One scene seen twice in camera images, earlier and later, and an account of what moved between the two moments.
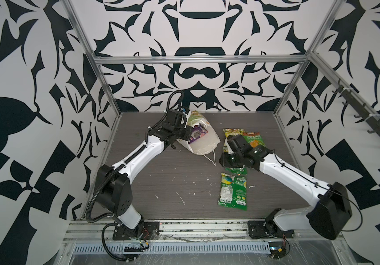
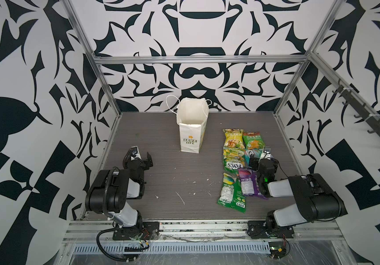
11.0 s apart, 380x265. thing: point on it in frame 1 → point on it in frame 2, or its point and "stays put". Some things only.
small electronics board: x=277 y=249 stays put
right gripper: x=224 y=161 → x=254 y=161
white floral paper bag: x=205 y=145 → x=191 y=115
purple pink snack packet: x=198 y=132 → x=248 y=178
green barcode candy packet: x=233 y=191 stays put
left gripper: x=186 y=136 → x=144 y=164
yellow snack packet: x=230 y=132 stays put
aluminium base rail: x=201 y=229 stays put
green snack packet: x=254 y=138 stays put
